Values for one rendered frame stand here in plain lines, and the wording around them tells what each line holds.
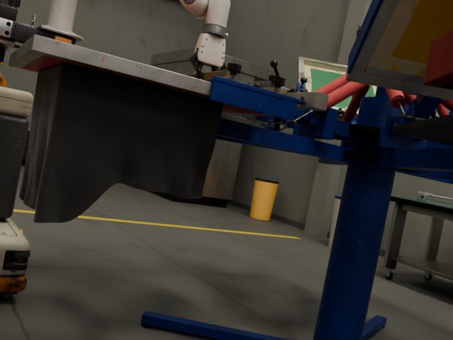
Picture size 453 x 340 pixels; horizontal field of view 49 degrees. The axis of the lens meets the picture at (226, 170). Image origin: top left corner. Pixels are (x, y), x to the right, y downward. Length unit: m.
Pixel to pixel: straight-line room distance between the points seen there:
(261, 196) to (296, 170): 0.67
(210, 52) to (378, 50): 0.57
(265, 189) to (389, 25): 5.77
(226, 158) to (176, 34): 3.65
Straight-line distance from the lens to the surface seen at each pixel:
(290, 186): 7.38
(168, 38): 10.40
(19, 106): 2.57
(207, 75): 1.71
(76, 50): 1.33
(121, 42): 10.00
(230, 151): 7.68
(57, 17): 2.08
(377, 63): 1.55
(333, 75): 3.47
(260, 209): 7.12
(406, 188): 6.01
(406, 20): 1.45
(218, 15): 1.77
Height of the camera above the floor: 0.79
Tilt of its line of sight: 2 degrees down
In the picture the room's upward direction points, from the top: 11 degrees clockwise
